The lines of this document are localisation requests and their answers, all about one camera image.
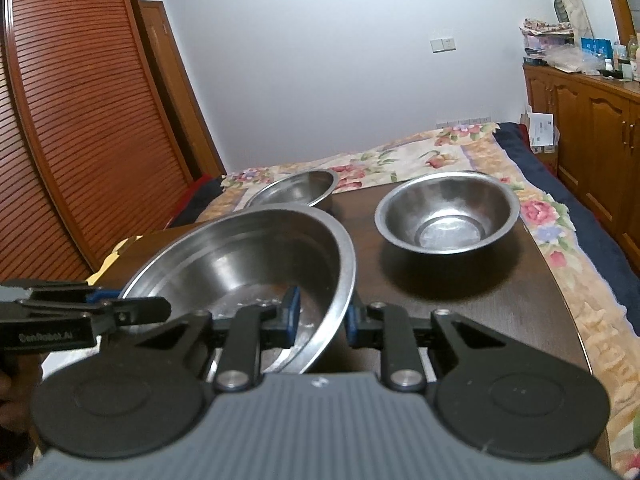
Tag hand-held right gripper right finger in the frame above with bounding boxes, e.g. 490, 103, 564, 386
345, 292, 507, 392

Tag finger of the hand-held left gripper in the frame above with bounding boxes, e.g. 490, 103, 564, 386
0, 279, 121, 306
15, 295, 172, 334

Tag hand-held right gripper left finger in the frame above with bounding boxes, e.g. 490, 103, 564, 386
132, 285, 302, 394

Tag large steel bowl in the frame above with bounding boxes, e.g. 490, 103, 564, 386
120, 203, 357, 375

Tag small steel bowl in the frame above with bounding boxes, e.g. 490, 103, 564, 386
243, 169, 341, 211

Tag medium steel bowl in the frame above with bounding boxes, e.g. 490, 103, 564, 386
375, 171, 521, 253

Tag person's left hand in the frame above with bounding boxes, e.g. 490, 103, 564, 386
0, 355, 44, 434

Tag red and dark cloth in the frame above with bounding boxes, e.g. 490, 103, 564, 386
170, 174, 226, 228

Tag floral blanket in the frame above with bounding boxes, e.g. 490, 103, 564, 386
195, 121, 640, 461

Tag wooden louvered wardrobe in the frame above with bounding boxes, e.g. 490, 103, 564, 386
0, 0, 226, 286

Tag wooden door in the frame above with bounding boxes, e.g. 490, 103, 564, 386
137, 0, 226, 176

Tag white cardboard box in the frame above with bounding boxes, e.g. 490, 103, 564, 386
525, 111, 558, 153

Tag wooden cabinet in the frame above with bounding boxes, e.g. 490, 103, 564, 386
522, 62, 640, 256

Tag clear plastic bag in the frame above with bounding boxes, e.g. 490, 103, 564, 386
547, 45, 601, 73

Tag pile of folded fabric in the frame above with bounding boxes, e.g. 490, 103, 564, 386
520, 17, 575, 51

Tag blue box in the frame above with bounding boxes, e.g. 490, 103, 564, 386
580, 37, 612, 61

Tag white wall outlet strip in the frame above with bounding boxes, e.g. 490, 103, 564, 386
436, 115, 493, 128

